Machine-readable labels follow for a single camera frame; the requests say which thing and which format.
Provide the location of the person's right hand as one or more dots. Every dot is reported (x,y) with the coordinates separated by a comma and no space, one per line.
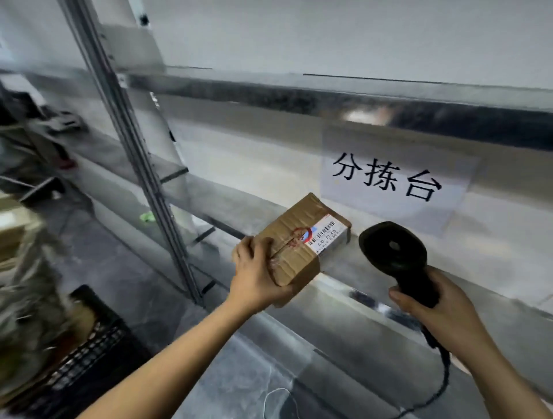
(453,319)

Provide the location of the person's left hand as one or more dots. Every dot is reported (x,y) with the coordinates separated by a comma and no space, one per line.
(255,280)

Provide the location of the parcel with red print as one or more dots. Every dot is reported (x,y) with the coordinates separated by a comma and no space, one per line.
(302,216)

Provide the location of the black barcode scanner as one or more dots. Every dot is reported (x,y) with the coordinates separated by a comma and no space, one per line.
(389,246)

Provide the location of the green woven sack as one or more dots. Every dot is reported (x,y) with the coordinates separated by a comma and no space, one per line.
(26,311)

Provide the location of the cardboard parcel with black logo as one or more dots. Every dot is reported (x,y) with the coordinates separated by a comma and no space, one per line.
(13,233)

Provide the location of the person's left forearm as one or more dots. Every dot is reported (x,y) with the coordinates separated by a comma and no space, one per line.
(173,367)

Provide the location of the green plastic bag roll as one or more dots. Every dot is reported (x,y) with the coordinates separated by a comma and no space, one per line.
(147,217)

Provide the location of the metal shelving rack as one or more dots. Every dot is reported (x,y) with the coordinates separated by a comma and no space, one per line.
(259,86)

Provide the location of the white paper sign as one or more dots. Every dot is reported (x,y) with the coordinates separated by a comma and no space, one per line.
(345,194)

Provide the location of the black plastic crate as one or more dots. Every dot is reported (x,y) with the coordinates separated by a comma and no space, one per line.
(95,349)
(13,108)

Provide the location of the small red object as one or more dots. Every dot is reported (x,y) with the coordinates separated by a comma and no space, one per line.
(67,164)

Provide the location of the white VR headset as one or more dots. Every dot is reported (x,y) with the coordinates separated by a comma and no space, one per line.
(65,123)

